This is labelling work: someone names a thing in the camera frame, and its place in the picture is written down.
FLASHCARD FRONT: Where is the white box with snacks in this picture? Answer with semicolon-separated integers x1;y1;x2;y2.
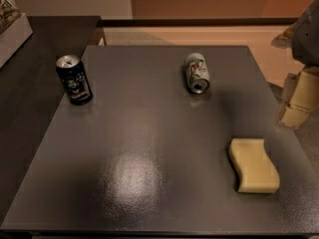
0;0;33;68

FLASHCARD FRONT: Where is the white green 7up can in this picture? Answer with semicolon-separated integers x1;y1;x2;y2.
184;53;210;95

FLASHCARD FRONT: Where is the dark blue soda can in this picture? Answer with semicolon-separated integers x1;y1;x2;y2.
56;55;93;106

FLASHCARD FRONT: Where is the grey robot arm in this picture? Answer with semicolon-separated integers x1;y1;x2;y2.
272;0;319;128

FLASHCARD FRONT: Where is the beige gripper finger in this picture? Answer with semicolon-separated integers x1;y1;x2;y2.
278;66;319;128

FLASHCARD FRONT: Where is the dark side table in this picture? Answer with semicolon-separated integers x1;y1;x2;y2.
0;16;100;224

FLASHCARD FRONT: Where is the yellow sponge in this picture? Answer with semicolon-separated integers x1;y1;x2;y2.
228;138;280;194

